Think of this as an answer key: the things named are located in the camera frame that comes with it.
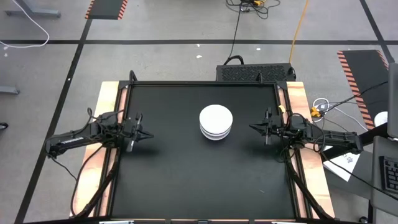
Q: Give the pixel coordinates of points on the black caster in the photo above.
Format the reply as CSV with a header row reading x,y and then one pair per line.
x,y
3,126

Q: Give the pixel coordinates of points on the short grey desk foot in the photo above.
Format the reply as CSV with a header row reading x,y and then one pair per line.
x,y
9,90

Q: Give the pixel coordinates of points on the white paper sheet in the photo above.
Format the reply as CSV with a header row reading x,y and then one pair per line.
x,y
343,168

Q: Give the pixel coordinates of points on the grey desk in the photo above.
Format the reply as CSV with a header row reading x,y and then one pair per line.
x,y
385,205

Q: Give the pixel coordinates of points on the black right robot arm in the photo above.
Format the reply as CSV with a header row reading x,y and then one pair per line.
x,y
339,138

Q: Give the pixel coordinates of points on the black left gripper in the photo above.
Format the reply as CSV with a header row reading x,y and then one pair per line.
x,y
129,130

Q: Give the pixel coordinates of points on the single white plate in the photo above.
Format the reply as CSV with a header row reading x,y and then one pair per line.
x,y
216,118

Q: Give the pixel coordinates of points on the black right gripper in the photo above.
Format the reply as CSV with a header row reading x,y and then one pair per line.
x,y
276,129

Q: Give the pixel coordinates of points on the black keyboard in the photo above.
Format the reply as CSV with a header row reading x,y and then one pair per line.
x,y
390,174

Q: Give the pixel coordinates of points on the white cup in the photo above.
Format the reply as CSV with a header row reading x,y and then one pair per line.
x,y
382,119

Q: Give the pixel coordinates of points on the yellow plug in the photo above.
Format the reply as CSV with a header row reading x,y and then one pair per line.
x,y
315,112

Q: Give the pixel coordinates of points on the yellow tape tag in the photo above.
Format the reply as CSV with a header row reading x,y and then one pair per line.
x,y
282,108

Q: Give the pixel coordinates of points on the small hazard-striped black mat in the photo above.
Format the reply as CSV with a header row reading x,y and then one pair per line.
x,y
107,8

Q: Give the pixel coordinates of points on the large computer monitor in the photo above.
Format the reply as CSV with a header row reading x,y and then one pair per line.
x,y
393,99

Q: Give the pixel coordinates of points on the long grey desk foot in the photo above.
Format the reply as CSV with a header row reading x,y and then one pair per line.
x,y
34,13

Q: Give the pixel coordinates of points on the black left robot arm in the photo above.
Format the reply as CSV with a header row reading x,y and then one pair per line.
x,y
74,140

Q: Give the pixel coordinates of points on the black perforated computer tower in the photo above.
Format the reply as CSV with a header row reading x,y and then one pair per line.
x,y
255,73

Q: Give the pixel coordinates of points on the large hazard-striped black mat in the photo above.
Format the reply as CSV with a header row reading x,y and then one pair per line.
x,y
367,81

